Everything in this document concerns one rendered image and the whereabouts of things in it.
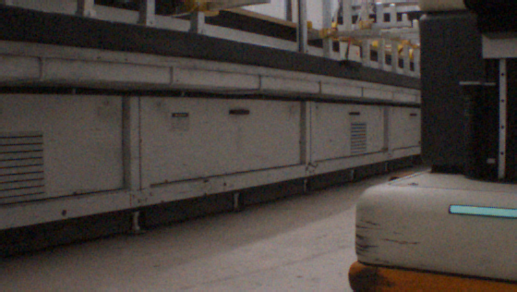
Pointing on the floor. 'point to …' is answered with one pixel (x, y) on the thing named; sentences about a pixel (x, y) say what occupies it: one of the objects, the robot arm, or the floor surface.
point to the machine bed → (178, 143)
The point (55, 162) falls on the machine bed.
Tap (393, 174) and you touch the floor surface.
